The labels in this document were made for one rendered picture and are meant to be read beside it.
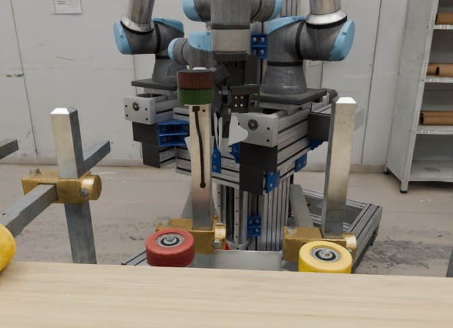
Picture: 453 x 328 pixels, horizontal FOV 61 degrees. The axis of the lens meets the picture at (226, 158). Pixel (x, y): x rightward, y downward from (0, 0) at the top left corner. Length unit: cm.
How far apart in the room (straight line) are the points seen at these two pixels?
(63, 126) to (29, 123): 322
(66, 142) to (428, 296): 63
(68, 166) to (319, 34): 76
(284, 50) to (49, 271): 90
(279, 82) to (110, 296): 87
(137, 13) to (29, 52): 249
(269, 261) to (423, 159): 304
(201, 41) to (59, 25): 273
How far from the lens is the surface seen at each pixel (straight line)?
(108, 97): 358
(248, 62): 78
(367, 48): 343
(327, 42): 117
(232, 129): 79
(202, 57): 103
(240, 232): 165
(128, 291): 57
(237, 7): 75
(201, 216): 74
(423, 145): 373
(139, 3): 139
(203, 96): 61
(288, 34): 123
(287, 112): 122
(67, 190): 79
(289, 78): 124
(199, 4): 91
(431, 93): 364
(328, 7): 116
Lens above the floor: 124
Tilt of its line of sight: 19 degrees down
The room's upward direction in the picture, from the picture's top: straight up
